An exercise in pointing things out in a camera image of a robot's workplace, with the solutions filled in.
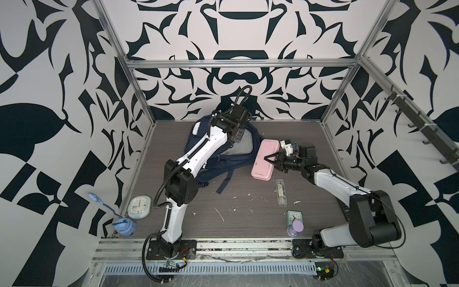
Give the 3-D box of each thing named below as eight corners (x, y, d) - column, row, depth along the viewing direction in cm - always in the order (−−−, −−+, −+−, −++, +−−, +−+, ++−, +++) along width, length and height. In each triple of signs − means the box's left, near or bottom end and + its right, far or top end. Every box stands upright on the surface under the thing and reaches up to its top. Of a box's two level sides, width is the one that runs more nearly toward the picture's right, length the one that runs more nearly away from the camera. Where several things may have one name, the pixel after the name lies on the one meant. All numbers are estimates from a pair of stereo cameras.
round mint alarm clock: (126, 219, 84) (122, 217, 81) (133, 198, 90) (130, 195, 88) (148, 219, 84) (145, 217, 81) (154, 198, 90) (151, 195, 88)
